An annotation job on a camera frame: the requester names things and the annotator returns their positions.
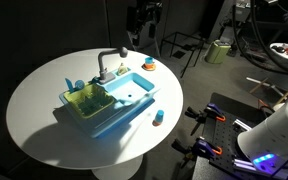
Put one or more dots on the grey toy faucet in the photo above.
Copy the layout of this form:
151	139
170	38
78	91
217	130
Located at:
102	66

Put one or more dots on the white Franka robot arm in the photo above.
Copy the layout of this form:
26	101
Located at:
280	130

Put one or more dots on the blue toy sink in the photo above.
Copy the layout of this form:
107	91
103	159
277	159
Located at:
130	90

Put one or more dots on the orange toy saucer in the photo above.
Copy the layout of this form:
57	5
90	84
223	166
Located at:
149	67

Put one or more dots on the blue toy teacup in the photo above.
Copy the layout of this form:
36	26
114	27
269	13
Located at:
149	61

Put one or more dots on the cream toy soap bottle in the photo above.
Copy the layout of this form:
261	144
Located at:
122	69

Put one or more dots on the blue cup with orange rim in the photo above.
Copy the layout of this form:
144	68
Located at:
158	117

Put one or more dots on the green toy dish rack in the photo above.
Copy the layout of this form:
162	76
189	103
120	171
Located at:
89	101

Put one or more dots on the black clamp with orange tips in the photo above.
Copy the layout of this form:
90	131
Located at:
210	113
200	148

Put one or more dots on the blue toy utensil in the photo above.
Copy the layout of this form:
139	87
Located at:
69	85

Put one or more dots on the green bin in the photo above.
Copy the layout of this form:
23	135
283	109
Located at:
217	51

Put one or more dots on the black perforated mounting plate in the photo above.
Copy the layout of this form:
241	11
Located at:
220	133

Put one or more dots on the wooden sticks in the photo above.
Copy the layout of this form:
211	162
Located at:
267	86

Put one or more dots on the black metal frame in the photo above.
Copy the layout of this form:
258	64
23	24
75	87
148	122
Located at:
180	35

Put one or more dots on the white table pedestal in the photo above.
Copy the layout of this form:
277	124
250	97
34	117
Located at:
117	170

